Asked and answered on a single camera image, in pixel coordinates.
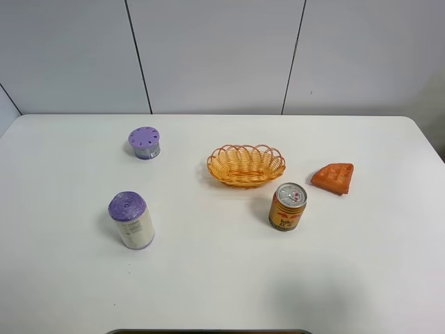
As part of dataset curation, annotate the orange waffle slice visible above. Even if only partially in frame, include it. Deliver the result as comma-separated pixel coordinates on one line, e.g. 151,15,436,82
311,163,354,196

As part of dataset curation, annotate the orange woven plastic basket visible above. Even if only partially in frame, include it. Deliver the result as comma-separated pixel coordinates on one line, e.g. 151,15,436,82
206,145,286,189

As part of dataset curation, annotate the gold energy drink can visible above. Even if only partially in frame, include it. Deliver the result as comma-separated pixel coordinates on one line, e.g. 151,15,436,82
268,182,308,232

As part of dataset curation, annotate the purple lidded air freshener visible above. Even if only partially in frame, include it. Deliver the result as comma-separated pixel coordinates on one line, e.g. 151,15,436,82
128,126,161,160

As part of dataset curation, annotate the purple garbage bag roll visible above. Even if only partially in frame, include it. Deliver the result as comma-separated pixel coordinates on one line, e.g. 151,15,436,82
108,191,155,250

